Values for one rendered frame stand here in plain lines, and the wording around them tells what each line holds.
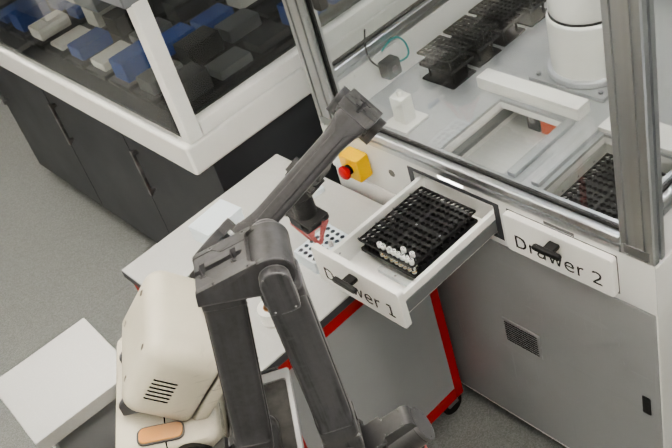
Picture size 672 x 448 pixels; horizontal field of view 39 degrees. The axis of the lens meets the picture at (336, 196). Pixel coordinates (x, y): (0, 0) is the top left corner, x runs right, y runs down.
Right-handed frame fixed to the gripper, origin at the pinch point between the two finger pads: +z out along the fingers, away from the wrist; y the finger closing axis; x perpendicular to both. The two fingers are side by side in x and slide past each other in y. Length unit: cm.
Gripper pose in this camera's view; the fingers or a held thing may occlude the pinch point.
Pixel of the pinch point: (315, 239)
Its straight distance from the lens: 237.7
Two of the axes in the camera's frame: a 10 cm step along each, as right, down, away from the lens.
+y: -6.4, -3.6, 6.8
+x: -7.3, 5.7, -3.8
